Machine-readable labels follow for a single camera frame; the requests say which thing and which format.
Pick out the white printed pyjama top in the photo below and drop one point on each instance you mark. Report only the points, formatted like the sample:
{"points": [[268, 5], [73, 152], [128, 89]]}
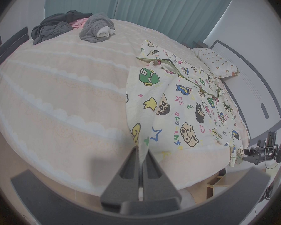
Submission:
{"points": [[178, 106]]}

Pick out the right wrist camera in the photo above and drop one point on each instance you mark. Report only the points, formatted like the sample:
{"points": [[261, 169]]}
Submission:
{"points": [[261, 144]]}

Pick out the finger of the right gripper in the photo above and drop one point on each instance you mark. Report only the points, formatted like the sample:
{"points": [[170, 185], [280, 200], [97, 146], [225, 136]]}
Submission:
{"points": [[247, 152], [251, 162]]}

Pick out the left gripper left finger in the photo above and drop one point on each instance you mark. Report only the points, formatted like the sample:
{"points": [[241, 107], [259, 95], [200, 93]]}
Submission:
{"points": [[126, 184]]}

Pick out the pink garment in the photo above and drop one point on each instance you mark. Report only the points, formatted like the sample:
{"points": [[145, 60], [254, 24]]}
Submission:
{"points": [[78, 23]]}

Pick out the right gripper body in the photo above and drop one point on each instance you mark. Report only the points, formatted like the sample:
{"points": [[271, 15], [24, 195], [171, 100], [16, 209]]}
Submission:
{"points": [[256, 155]]}

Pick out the black garment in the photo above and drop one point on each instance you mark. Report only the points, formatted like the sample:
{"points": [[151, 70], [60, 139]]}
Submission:
{"points": [[77, 14]]}

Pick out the white printed pillow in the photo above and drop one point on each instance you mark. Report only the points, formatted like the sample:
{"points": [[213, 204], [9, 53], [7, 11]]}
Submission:
{"points": [[215, 62]]}

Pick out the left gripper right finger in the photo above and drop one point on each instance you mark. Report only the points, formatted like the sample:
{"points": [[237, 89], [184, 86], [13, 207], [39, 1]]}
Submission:
{"points": [[160, 186]]}

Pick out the grey and white sweater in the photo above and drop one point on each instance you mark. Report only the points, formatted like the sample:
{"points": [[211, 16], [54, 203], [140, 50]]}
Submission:
{"points": [[91, 29]]}

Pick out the bed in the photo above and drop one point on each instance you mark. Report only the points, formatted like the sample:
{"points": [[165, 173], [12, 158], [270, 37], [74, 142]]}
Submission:
{"points": [[60, 90]]}

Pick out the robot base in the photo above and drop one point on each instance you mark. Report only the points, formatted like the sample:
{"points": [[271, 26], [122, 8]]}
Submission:
{"points": [[188, 197]]}

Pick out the dark grey garment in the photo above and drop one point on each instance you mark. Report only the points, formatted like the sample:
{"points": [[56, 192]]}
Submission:
{"points": [[49, 31]]}

